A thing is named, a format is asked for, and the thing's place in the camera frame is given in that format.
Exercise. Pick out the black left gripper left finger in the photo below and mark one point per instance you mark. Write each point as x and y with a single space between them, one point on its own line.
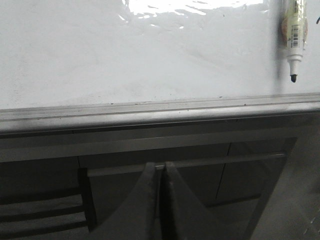
134 219

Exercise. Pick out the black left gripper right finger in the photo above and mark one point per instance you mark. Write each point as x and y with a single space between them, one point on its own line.
182 215

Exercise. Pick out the red round magnet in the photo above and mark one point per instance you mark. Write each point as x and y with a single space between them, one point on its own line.
284 26

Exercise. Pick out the white black whiteboard marker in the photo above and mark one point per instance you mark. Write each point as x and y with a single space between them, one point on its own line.
295 11

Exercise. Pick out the grey whiteboard frame ledge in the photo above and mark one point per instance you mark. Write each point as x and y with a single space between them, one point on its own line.
74 117

